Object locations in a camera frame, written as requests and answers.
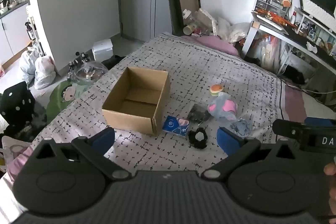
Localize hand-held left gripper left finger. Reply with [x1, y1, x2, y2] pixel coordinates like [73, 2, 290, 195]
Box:
[28, 126, 133, 182]

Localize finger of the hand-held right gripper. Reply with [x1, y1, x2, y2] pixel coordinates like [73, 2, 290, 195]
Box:
[272, 118, 305, 144]
[305, 117, 336, 127]

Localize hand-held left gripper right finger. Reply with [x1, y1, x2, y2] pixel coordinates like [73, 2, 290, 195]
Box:
[201, 126, 307, 181]

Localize light blue cloth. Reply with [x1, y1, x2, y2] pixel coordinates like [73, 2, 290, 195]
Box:
[230, 119, 253, 138]

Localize brown cardboard box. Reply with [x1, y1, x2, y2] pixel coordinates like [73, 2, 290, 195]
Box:
[102, 67, 171, 135]

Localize grey pink plush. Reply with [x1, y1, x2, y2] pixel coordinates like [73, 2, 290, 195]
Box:
[208, 93, 239, 122]

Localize person's right hand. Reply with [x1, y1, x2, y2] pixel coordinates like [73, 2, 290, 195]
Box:
[323, 160, 336, 201]

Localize black scrunchie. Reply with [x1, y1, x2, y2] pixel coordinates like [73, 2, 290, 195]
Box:
[188, 127, 208, 151]

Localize black item in clear bag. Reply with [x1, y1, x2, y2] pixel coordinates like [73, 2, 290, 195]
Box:
[187, 104, 211, 124]

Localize hamburger plush toy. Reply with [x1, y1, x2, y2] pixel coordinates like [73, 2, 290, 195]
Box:
[210, 84, 224, 97]

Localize blue tissue pack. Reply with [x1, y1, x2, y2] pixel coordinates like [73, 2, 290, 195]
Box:
[162, 115, 190, 138]

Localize green cartoon cushion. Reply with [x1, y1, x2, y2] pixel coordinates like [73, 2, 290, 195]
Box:
[47, 80, 91, 119]

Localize clear plastic bag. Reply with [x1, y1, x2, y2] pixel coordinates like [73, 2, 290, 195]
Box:
[70, 61, 109, 86]

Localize black cloth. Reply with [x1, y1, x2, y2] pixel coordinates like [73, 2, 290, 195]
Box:
[101, 55, 126, 69]

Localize white black patterned blanket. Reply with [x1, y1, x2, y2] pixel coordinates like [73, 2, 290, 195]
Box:
[26, 33, 286, 177]

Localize white desk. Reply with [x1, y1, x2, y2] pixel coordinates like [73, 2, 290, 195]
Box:
[241, 10, 336, 77]

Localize pink cartoon pillow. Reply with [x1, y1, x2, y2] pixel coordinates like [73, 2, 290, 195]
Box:
[1, 135, 34, 182]

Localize white box appliance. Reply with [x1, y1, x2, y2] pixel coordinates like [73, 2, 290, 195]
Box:
[91, 39, 114, 61]

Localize white plastic trash bag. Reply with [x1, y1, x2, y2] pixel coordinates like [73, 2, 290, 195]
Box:
[34, 55, 56, 90]
[19, 49, 40, 83]

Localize black polka dot chair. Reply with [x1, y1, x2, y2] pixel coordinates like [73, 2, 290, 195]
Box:
[0, 81, 36, 125]

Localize white plastic bags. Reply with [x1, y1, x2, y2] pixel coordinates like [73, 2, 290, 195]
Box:
[217, 17, 250, 43]

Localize orange patterned packet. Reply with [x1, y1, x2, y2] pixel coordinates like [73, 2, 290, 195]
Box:
[256, 10, 300, 28]

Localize white keyboard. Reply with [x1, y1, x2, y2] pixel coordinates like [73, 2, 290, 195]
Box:
[301, 0, 334, 20]

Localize paper cup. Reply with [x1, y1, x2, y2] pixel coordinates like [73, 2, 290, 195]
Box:
[183, 24, 197, 35]

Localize clear drawer organizer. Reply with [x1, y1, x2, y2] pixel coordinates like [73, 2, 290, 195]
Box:
[253, 0, 290, 18]

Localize clear plastic bottle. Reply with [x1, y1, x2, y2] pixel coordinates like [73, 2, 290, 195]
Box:
[183, 9, 201, 26]

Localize white kitchen cabinets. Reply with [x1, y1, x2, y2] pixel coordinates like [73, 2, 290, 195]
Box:
[0, 4, 30, 67]

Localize dark kitchen counter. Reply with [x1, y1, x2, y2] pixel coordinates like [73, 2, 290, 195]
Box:
[0, 1, 29, 16]

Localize white cable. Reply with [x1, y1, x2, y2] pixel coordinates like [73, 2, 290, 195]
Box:
[287, 82, 336, 96]

